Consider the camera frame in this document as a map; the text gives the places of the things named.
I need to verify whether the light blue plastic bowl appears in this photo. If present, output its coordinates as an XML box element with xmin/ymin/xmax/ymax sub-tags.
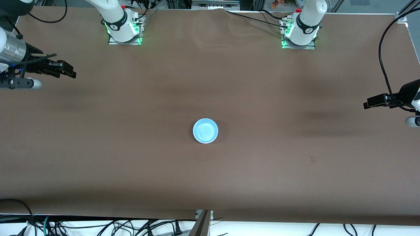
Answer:
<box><xmin>193</xmin><ymin>118</ymin><xmax>219</xmax><ymax>144</ymax></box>

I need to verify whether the brown table cover sheet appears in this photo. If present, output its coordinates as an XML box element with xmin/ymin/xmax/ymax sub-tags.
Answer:
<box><xmin>0</xmin><ymin>7</ymin><xmax>420</xmax><ymax>226</ymax></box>

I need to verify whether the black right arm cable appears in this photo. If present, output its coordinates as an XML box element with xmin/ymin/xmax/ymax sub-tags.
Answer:
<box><xmin>5</xmin><ymin>0</ymin><xmax>68</xmax><ymax>40</ymax></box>

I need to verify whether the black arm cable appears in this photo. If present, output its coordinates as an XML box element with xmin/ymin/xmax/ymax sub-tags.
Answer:
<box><xmin>5</xmin><ymin>0</ymin><xmax>68</xmax><ymax>40</ymax></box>
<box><xmin>378</xmin><ymin>0</ymin><xmax>420</xmax><ymax>107</ymax></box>

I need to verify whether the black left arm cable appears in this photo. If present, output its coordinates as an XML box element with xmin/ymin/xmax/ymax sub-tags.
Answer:
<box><xmin>378</xmin><ymin>0</ymin><xmax>420</xmax><ymax>107</ymax></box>

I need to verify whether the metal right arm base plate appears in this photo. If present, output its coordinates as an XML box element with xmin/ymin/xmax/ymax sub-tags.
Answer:
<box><xmin>108</xmin><ymin>15</ymin><xmax>145</xmax><ymax>46</ymax></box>

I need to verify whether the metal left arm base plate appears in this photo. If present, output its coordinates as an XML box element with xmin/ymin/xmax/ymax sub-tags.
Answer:
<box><xmin>280</xmin><ymin>18</ymin><xmax>316</xmax><ymax>50</ymax></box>

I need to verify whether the black looped floor cable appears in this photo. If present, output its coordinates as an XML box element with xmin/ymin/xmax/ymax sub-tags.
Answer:
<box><xmin>0</xmin><ymin>198</ymin><xmax>36</xmax><ymax>236</ymax></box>

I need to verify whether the black cable across table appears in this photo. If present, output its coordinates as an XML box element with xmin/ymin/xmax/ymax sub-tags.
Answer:
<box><xmin>225</xmin><ymin>9</ymin><xmax>290</xmax><ymax>27</ymax></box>

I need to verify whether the black floor cable bundle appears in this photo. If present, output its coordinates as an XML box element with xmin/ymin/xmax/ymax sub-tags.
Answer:
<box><xmin>49</xmin><ymin>218</ymin><xmax>197</xmax><ymax>236</ymax></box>

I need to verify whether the aluminium frame rail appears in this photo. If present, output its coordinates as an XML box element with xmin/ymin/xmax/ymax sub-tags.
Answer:
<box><xmin>192</xmin><ymin>0</ymin><xmax>241</xmax><ymax>10</ymax></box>

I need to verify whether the metal table support bracket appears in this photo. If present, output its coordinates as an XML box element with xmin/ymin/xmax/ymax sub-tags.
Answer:
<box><xmin>189</xmin><ymin>210</ymin><xmax>214</xmax><ymax>236</ymax></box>

